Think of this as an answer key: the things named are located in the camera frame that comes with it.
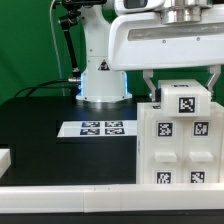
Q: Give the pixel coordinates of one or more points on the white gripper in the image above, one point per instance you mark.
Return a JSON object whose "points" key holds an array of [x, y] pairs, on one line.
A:
{"points": [[142, 42]]}

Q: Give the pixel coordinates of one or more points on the white cabinet top block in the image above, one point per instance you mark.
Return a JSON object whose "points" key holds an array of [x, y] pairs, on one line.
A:
{"points": [[184, 98]]}

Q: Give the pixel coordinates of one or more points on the white cabinet body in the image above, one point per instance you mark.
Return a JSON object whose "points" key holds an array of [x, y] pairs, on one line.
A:
{"points": [[153, 110]]}

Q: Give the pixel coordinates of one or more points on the white cabinet door panel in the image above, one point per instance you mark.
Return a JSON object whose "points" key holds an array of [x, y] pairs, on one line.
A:
{"points": [[202, 141], [161, 151]]}

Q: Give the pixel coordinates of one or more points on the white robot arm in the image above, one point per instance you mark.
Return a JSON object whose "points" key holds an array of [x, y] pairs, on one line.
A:
{"points": [[97, 29]]}

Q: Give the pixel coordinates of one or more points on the white left fence piece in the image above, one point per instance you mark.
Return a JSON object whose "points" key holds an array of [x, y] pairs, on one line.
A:
{"points": [[5, 161]]}

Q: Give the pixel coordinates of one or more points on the white flat marker base plate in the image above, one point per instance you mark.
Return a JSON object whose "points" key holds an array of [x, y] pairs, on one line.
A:
{"points": [[98, 128]]}

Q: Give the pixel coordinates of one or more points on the white front fence rail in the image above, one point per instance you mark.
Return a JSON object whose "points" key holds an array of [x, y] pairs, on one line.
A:
{"points": [[111, 198]]}

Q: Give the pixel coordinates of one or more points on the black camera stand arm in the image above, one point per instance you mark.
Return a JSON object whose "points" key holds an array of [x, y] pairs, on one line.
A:
{"points": [[73, 12]]}

